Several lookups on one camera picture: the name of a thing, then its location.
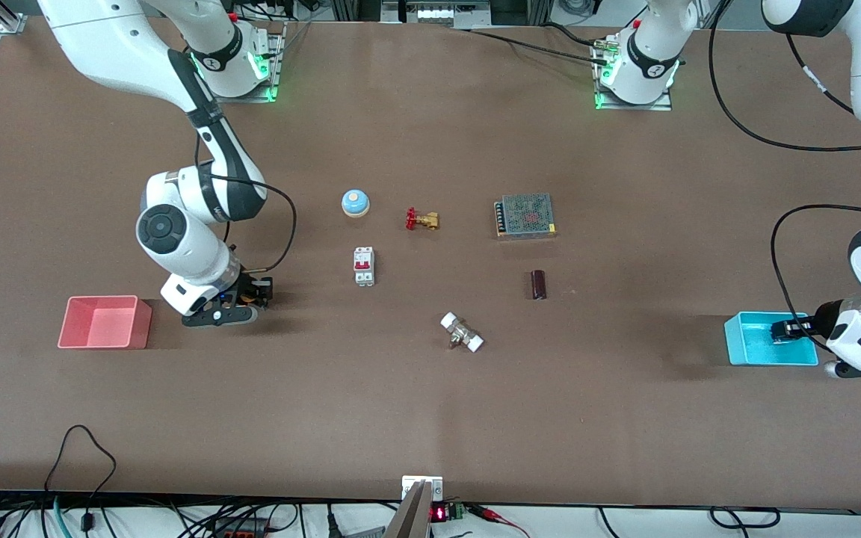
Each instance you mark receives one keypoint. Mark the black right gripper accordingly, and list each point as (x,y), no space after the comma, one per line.
(252,289)

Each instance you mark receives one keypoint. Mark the white circuit breaker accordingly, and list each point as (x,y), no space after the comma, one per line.
(364,267)

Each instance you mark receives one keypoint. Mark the pink plastic box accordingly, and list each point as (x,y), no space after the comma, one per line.
(105,329)

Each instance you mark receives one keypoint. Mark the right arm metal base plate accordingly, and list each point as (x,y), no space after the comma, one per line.
(275,71)

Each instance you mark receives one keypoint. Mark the red digit display module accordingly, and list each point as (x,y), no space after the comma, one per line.
(445,512)

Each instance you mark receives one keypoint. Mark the white power strip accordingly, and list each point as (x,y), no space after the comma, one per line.
(438,13)

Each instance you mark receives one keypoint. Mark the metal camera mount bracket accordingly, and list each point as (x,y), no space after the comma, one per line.
(417,515)

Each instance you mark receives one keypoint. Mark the steel pipe fitting white ends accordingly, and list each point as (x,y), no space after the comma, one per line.
(462,332)

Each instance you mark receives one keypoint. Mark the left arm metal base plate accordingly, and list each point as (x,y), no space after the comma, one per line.
(636,106)

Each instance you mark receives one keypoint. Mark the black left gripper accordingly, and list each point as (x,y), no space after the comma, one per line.
(824,319)

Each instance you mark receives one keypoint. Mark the cyan plastic box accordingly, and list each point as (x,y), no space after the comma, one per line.
(752,347)

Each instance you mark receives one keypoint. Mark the aluminium corner bracket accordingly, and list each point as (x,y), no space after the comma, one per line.
(13,24)

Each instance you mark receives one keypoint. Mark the dark brown cylindrical capacitor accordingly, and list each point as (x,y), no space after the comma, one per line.
(539,285)

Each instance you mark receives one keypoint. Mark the metal mesh power supply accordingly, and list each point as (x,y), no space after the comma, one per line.
(526,216)

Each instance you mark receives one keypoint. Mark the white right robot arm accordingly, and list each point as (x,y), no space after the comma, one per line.
(176,239)

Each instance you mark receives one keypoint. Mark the blue service bell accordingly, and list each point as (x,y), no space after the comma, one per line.
(355,202)

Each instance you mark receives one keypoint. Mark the red clip lead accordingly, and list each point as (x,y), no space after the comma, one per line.
(498,517)

